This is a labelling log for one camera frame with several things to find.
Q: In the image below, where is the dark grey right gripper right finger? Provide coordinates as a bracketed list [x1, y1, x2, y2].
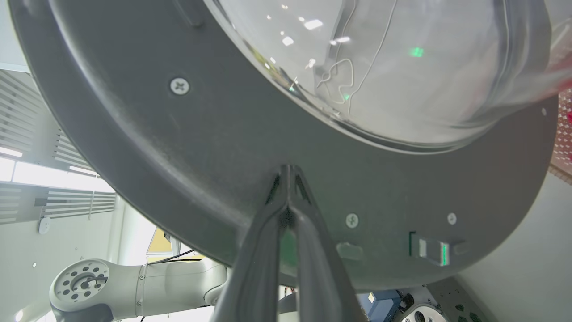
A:
[288, 165, 363, 322]

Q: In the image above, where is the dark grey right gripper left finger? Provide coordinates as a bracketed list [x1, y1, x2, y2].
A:
[213, 164, 290, 322]

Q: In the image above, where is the grey washing machine door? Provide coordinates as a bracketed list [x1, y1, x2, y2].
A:
[9, 0, 560, 290]

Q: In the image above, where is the red patterned cloth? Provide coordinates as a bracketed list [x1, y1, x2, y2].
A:
[549, 89, 572, 185]

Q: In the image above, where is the thin black cable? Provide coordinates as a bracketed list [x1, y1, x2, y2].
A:
[147, 249, 202, 265]

